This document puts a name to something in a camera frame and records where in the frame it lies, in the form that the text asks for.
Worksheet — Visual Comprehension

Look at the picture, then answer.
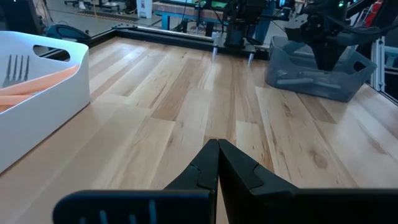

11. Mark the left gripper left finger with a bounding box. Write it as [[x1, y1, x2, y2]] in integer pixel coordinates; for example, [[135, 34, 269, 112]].
[[52, 138, 220, 224]]

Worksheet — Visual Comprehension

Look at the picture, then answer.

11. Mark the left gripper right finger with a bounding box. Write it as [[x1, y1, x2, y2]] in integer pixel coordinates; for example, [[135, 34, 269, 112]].
[[218, 138, 398, 224]]

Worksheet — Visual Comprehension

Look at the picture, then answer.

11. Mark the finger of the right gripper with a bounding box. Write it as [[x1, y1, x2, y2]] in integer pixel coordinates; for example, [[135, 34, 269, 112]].
[[310, 41, 328, 72], [326, 41, 343, 72]]

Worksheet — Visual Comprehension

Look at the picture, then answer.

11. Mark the dark grey translucent bin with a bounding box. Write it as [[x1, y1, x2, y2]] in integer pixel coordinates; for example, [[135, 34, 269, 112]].
[[264, 35, 379, 103]]

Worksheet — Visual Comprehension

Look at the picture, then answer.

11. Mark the white-handled fork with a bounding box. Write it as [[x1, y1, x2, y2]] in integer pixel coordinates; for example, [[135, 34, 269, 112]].
[[275, 77, 315, 86]]

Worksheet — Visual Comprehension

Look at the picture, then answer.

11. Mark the orange-handled fork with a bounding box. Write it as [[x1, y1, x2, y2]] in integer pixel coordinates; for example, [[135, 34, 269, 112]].
[[1, 54, 31, 89], [0, 64, 81, 96]]

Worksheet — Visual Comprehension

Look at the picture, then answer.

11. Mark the red cylinder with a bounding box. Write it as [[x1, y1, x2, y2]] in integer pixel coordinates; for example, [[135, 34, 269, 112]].
[[365, 0, 384, 27]]

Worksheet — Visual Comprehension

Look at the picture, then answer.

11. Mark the blue grey metal table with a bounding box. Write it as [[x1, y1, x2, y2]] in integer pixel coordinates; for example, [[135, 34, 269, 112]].
[[152, 1, 280, 38]]

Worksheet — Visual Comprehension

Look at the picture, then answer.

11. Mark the white plastic bin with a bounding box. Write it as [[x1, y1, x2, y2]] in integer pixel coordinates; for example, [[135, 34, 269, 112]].
[[0, 30, 91, 174]]

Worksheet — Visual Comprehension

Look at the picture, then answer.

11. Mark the white floor container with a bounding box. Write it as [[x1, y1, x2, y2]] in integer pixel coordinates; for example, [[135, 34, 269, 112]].
[[136, 0, 154, 19]]

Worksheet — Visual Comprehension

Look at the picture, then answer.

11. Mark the silver aluminium post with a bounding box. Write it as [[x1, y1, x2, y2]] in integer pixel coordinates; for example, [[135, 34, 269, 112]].
[[371, 35, 386, 93]]

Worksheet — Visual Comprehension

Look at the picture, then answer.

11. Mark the black metal table frame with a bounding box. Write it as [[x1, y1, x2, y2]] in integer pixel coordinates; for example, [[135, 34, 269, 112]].
[[40, 24, 398, 105]]

